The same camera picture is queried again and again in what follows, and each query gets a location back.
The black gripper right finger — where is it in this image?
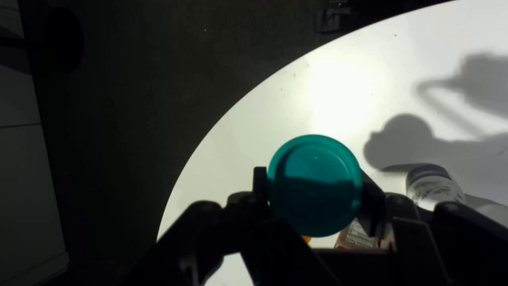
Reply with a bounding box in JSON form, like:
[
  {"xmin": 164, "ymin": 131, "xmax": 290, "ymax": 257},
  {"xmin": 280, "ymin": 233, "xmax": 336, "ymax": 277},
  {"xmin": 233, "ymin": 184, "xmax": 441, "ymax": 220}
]
[{"xmin": 337, "ymin": 179, "xmax": 508, "ymax": 286}]

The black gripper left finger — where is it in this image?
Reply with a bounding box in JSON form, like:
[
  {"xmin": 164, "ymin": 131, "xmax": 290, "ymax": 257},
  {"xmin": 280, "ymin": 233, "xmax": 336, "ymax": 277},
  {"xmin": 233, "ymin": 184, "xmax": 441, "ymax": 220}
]
[{"xmin": 118, "ymin": 166, "xmax": 328, "ymax": 286}]

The white lid pill bottle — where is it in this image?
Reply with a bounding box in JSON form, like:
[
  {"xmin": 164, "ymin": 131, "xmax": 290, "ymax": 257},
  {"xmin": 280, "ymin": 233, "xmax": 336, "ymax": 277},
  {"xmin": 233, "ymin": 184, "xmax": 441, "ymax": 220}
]
[{"xmin": 406, "ymin": 165, "xmax": 464, "ymax": 211}]

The teal lid play-doh can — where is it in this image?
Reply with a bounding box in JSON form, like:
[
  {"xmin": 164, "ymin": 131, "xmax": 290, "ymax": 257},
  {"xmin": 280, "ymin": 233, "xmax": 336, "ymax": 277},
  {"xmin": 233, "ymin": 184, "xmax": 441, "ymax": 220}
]
[{"xmin": 266, "ymin": 134, "xmax": 363, "ymax": 236}]

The spice jar orange lid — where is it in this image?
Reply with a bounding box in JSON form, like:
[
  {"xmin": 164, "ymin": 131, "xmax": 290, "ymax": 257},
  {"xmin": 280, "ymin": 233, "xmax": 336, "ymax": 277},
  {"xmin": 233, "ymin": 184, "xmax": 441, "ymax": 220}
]
[{"xmin": 334, "ymin": 219, "xmax": 395, "ymax": 250}]

